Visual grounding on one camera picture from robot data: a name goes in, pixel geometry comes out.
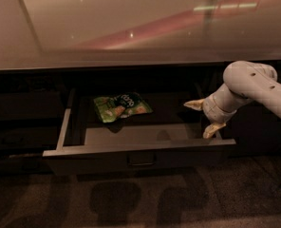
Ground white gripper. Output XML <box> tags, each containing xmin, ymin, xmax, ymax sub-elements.
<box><xmin>183</xmin><ymin>95</ymin><xmax>235</xmax><ymax>139</ymax></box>

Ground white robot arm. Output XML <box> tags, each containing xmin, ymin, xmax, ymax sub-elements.
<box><xmin>184</xmin><ymin>61</ymin><xmax>281</xmax><ymax>139</ymax></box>

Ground green items in drawer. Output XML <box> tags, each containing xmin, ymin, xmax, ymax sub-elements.
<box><xmin>93</xmin><ymin>92</ymin><xmax>153</xmax><ymax>124</ymax></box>

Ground dark cabinet door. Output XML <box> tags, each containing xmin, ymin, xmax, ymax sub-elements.
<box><xmin>210</xmin><ymin>66</ymin><xmax>281</xmax><ymax>159</ymax></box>

